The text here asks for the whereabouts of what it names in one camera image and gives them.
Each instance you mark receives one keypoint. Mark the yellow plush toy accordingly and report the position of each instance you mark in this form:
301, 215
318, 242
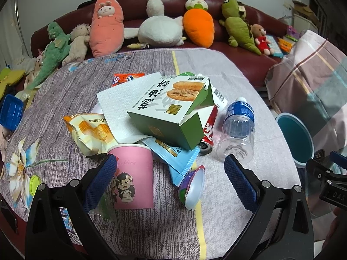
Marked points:
9, 77

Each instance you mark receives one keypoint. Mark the green bottle cap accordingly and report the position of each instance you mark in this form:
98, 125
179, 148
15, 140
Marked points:
34, 182

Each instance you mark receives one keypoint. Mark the orange carrot bunny plush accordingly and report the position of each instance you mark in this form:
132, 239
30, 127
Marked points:
198, 23

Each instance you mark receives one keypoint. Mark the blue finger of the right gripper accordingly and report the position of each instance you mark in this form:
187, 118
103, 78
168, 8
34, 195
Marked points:
338, 159

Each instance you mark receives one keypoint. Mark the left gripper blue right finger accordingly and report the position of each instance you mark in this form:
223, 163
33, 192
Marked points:
244, 187

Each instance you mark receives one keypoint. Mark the olive green dinosaur plush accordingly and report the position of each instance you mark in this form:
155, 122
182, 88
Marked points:
238, 30

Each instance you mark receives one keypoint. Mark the cardboard box on shelf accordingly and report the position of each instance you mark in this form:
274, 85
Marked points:
304, 18

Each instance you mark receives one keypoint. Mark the blue plastic tray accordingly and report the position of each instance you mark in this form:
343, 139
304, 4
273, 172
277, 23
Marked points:
11, 112

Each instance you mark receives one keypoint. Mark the pink paper cup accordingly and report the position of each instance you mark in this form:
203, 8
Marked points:
132, 186

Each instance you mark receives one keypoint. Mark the red cola can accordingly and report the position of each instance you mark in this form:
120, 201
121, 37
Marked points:
206, 144

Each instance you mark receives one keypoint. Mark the white plastic jelly cup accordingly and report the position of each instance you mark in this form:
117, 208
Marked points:
191, 188

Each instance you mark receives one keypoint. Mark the white paper napkin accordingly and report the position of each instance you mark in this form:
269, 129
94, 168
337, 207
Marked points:
117, 100

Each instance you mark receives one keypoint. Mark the pink strawberry bunny plush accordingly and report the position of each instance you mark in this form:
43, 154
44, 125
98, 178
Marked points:
107, 28

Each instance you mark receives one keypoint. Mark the colourful toys on sofa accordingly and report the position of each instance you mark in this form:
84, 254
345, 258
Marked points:
283, 46

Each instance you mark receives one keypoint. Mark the yellow corn snack bag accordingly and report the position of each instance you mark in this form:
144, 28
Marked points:
91, 133

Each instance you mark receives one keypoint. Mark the teal round trash bin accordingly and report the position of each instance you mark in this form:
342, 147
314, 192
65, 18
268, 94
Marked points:
297, 138

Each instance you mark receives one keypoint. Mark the small red-shirt teddy bear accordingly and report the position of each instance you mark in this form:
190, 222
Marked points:
260, 38

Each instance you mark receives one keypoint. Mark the beige doll plush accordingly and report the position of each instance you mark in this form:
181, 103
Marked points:
80, 41

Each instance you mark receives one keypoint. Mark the orange Ovaltine snack packet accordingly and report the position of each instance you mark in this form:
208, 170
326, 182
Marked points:
119, 78

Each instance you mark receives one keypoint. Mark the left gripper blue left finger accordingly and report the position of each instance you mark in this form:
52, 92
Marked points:
96, 180

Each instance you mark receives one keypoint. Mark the clear plastic water bottle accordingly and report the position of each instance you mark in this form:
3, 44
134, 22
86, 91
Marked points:
237, 136

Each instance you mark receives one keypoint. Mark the light blue snack pouch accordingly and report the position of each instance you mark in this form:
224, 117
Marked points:
178, 159

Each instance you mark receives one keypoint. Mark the white duck plush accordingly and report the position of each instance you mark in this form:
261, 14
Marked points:
158, 30

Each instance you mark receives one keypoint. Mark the green white food box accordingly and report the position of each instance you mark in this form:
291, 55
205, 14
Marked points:
174, 109

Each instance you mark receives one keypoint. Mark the plaid pink teal blanket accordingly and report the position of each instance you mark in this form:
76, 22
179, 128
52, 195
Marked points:
310, 83

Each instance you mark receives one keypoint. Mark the dark red leather sofa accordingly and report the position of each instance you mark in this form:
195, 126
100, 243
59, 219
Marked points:
253, 66

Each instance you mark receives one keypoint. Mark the green dinosaur plush left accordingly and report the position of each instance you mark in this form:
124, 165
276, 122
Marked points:
54, 53

